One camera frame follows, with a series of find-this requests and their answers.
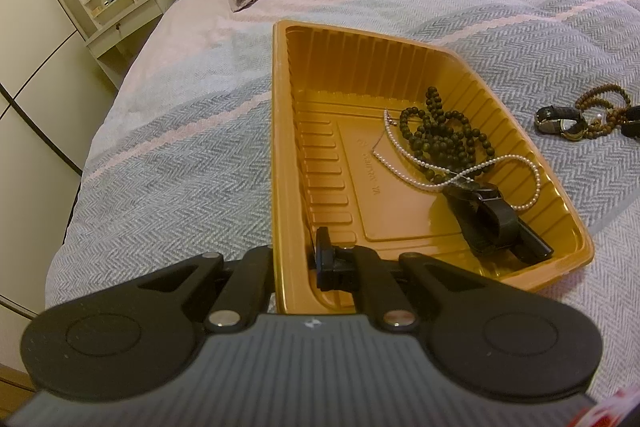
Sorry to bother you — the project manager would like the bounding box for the red and white cloth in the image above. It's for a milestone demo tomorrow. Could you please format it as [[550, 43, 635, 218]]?
[[575, 386, 640, 427]]

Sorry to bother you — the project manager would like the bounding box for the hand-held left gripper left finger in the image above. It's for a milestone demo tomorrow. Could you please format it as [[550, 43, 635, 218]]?
[[134, 246, 276, 334]]

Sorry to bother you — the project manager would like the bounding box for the orange plastic tray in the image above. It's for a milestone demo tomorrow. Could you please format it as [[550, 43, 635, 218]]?
[[272, 20, 596, 316]]

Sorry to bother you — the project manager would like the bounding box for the dark green bead necklace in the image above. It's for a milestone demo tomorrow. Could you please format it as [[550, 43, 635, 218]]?
[[398, 88, 497, 180]]

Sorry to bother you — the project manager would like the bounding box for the brown wooden bead necklace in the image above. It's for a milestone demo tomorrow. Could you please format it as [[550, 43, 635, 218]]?
[[574, 82, 635, 142]]

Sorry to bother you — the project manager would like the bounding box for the gold watch with dark strap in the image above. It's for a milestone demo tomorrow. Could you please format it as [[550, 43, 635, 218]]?
[[535, 104, 587, 142]]

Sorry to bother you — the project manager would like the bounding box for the white pearl necklace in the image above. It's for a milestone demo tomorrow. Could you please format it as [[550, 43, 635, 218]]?
[[382, 108, 544, 212]]

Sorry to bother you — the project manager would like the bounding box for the cream vanity table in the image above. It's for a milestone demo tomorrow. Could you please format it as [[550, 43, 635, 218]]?
[[69, 0, 172, 88]]

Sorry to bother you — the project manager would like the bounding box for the cream wardrobe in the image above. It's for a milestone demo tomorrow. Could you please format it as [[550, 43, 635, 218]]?
[[0, 0, 121, 323]]

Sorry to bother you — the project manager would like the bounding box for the black wristband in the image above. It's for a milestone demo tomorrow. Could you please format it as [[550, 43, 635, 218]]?
[[442, 182, 555, 266]]

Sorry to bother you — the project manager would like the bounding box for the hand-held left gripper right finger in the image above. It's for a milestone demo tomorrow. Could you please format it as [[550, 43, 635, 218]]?
[[313, 227, 502, 334]]

